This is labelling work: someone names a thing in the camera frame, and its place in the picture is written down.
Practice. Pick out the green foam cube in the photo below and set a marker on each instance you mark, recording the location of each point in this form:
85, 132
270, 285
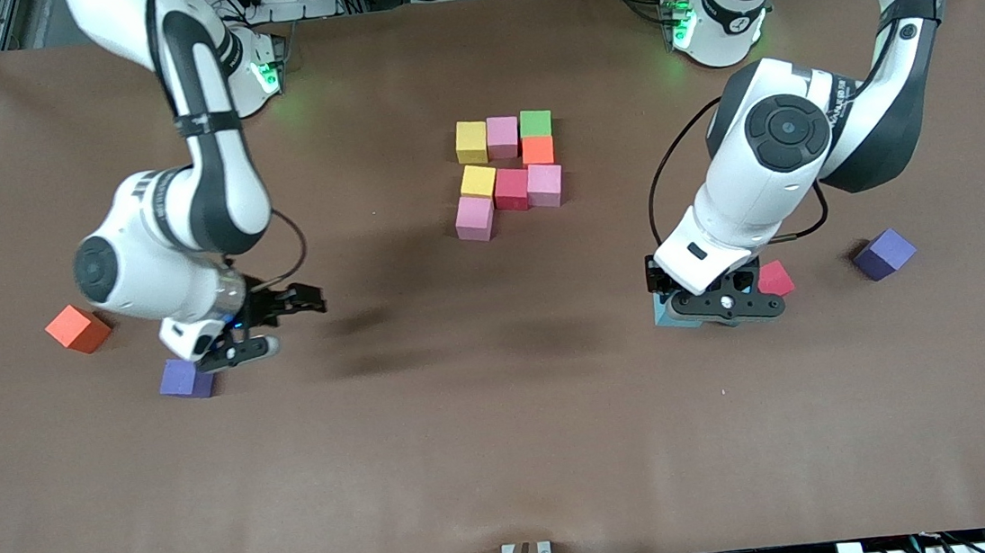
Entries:
535, 122

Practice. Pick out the pinkish red foam cube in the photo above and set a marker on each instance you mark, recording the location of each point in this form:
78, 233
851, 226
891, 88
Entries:
777, 278
511, 189

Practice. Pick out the violet foam cube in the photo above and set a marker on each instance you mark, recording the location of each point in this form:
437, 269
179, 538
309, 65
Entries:
884, 252
184, 378

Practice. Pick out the orange foam cube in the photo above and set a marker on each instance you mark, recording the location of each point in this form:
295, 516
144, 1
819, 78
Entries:
537, 150
77, 327

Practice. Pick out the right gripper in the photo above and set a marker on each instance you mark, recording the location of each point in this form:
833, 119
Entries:
265, 304

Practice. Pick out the mauve pink foam cube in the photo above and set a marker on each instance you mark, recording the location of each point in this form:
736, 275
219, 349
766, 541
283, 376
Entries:
502, 135

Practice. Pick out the cyan foam cube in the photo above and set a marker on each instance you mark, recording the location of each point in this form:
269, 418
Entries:
666, 312

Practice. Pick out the yellow foam cube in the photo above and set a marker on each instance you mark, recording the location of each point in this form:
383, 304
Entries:
478, 180
470, 141

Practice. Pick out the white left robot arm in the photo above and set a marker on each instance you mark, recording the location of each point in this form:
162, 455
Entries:
790, 130

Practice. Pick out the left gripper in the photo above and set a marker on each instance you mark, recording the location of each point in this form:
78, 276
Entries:
655, 278

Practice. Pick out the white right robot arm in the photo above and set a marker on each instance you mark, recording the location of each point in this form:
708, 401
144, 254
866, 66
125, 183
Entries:
94, 270

